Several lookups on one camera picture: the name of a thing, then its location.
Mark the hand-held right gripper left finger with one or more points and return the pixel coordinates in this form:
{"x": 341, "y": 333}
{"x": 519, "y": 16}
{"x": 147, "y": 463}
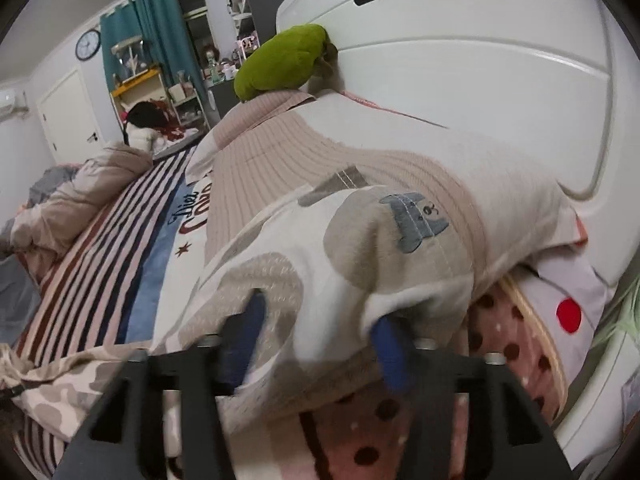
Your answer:
{"x": 250, "y": 322}

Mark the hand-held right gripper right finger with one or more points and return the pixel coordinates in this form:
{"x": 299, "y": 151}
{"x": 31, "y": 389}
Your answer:
{"x": 394, "y": 360}

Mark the beige patchwork pillow with cat print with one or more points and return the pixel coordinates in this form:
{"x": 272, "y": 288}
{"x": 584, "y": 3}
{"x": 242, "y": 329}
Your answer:
{"x": 350, "y": 260}

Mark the pink polka dot pillow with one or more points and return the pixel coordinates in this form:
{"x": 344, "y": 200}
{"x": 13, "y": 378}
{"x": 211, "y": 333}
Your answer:
{"x": 510, "y": 360}

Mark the striped printed blanket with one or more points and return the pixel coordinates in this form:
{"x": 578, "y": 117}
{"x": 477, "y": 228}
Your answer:
{"x": 100, "y": 270}

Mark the white pillow with red dot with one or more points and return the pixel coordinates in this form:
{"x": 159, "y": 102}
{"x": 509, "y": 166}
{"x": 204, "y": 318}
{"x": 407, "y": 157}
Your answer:
{"x": 547, "y": 290}

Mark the beige ribbed pillow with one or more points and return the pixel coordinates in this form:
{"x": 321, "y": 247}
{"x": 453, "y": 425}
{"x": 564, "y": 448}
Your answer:
{"x": 260, "y": 120}

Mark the beige blotch patterned duvet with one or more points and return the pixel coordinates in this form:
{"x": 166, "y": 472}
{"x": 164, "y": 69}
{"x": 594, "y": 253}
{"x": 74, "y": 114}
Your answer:
{"x": 50, "y": 385}

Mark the beige comforter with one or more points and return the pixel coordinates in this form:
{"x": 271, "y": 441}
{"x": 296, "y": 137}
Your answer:
{"x": 75, "y": 200}

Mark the black and white clothes pile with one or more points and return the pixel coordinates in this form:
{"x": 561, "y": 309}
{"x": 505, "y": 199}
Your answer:
{"x": 142, "y": 122}

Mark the grey bed cloth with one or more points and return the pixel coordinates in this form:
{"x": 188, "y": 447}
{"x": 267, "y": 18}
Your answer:
{"x": 20, "y": 290}

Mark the green plush toy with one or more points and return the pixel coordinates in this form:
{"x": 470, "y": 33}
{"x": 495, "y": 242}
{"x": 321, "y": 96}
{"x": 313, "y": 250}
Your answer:
{"x": 282, "y": 60}

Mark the doll head with brown hair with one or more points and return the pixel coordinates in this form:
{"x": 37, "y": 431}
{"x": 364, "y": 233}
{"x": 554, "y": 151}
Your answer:
{"x": 210, "y": 53}

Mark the white door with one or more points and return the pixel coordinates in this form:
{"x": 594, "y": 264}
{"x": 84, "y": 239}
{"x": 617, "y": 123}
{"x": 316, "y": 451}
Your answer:
{"x": 65, "y": 120}

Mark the white bed headboard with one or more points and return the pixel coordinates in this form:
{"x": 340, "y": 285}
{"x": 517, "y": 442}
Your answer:
{"x": 475, "y": 60}

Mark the teal curtain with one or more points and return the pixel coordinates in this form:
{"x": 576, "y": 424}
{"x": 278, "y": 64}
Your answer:
{"x": 150, "y": 20}

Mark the white air conditioner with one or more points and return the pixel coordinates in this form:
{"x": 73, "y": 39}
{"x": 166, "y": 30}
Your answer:
{"x": 12, "y": 102}

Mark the round wall clock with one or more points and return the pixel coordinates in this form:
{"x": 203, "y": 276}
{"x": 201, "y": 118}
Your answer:
{"x": 88, "y": 45}

